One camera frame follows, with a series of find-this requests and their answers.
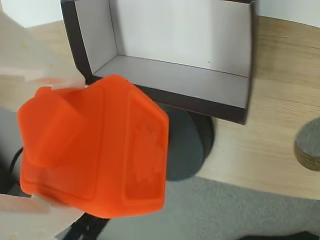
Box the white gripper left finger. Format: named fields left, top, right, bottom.
left=0, top=192, right=86, bottom=240

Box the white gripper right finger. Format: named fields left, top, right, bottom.
left=0, top=0, right=88, bottom=91

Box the orange square block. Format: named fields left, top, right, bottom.
left=16, top=74, right=171, bottom=221

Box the brown cardboard box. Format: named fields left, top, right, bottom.
left=59, top=0, right=257, bottom=126

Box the white paper sheet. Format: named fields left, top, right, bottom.
left=254, top=0, right=320, bottom=26
left=4, top=0, right=65, bottom=28

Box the black round base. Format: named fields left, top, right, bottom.
left=149, top=101, right=217, bottom=182

